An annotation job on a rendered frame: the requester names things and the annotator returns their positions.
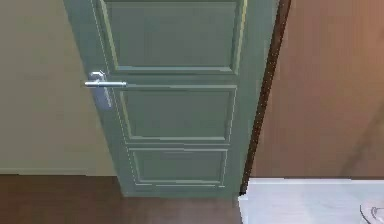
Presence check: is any grey-green panelled room door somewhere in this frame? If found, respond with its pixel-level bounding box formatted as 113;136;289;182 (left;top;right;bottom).
62;0;280;199

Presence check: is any white cabinet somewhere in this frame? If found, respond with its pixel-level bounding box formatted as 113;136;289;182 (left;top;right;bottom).
237;177;384;224

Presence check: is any white round dish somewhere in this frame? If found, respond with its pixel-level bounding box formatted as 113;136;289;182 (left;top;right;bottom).
359;200;384;224

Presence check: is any silver door handle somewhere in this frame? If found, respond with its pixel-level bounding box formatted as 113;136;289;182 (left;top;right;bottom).
83;70;128;109

